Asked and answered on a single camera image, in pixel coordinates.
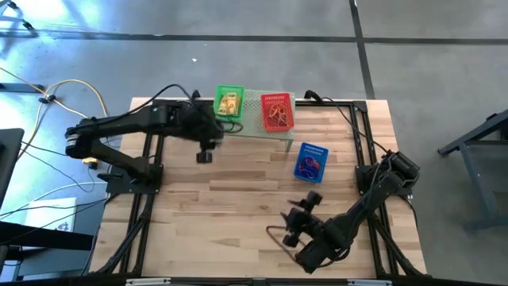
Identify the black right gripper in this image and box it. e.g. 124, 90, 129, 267
279, 208, 325, 249

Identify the green plastic basket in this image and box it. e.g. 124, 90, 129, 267
213, 84, 246, 124

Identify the orange rubber band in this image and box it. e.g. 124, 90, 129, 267
269, 101, 291, 120
273, 106, 293, 129
265, 113, 283, 130
265, 102, 285, 120

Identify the red plastic basket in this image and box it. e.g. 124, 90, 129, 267
260, 92, 295, 133

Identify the green perforated metal shelf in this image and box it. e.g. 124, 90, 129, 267
221, 88, 297, 153

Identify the blue plastic basket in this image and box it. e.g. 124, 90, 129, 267
293, 141, 330, 184

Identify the white paper box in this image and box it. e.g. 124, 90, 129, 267
24, 196, 79, 234

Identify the black flat stand foot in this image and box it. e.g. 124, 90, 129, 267
0, 83, 45, 94

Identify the black beam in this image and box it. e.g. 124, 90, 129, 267
0, 221, 95, 252

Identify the grey box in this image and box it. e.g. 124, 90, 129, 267
15, 248, 93, 279

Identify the dark grey metal table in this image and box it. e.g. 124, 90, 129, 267
436, 109, 508, 232

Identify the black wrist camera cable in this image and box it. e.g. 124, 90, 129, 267
265, 224, 309, 264
220, 120, 244, 134

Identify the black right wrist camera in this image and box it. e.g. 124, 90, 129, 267
287, 190, 324, 212

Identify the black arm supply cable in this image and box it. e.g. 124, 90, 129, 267
85, 83, 196, 121
317, 96, 394, 155

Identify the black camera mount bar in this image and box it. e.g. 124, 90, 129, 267
0, 272, 508, 286

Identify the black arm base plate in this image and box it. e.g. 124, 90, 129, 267
106, 162, 164, 195
355, 162, 414, 198

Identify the silver bracket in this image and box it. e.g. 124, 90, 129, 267
347, 279, 394, 286
125, 277, 172, 286

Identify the yellow power cable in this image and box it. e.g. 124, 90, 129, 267
37, 78, 110, 118
51, 99, 100, 170

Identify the black floor cable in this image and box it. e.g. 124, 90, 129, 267
19, 138, 96, 194

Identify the white floor cable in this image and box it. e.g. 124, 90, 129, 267
0, 181, 108, 219

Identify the thin tan cable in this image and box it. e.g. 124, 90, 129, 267
0, 66, 48, 160

